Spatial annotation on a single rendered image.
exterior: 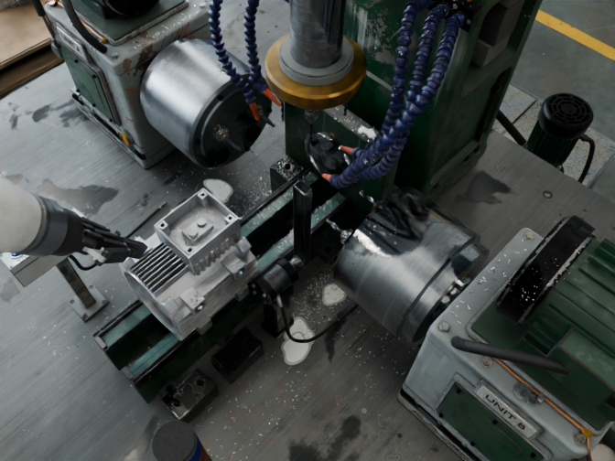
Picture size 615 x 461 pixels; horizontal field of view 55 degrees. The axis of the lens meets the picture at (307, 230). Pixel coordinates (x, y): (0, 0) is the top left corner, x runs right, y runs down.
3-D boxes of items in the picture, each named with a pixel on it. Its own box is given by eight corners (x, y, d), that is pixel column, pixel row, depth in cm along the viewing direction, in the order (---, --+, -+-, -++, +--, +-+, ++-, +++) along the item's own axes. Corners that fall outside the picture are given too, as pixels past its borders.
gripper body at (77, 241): (78, 226, 88) (117, 236, 97) (46, 193, 92) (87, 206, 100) (48, 265, 89) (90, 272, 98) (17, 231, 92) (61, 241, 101)
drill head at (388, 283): (375, 209, 139) (389, 138, 118) (524, 326, 124) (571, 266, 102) (299, 277, 129) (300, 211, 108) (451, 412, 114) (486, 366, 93)
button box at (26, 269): (85, 223, 125) (72, 204, 122) (100, 235, 120) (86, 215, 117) (12, 274, 118) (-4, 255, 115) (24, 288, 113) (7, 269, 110)
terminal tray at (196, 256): (207, 208, 119) (202, 186, 113) (243, 239, 115) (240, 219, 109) (159, 244, 114) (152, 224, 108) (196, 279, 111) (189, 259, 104)
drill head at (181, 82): (193, 69, 163) (178, -12, 142) (285, 141, 150) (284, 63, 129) (117, 116, 154) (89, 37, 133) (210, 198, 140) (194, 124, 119)
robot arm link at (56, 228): (18, 178, 86) (49, 188, 92) (-17, 228, 87) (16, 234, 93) (54, 215, 83) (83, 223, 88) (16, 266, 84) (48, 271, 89)
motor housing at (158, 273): (203, 236, 134) (190, 185, 118) (262, 289, 127) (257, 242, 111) (131, 294, 126) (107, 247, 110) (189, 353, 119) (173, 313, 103)
